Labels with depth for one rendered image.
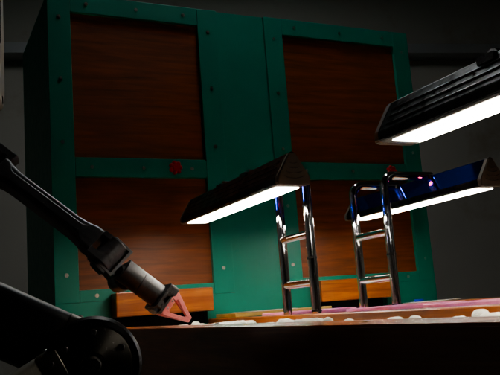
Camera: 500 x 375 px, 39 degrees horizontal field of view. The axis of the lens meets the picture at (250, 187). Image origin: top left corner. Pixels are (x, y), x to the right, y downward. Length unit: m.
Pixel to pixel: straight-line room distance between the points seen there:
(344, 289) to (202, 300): 0.51
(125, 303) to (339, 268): 0.78
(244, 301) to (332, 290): 0.30
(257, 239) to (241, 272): 0.12
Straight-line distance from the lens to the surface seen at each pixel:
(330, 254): 2.46
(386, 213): 1.89
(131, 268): 1.67
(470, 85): 1.04
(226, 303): 2.25
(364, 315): 1.46
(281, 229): 1.89
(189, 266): 2.23
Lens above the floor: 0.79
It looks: 10 degrees up
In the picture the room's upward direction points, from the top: 4 degrees counter-clockwise
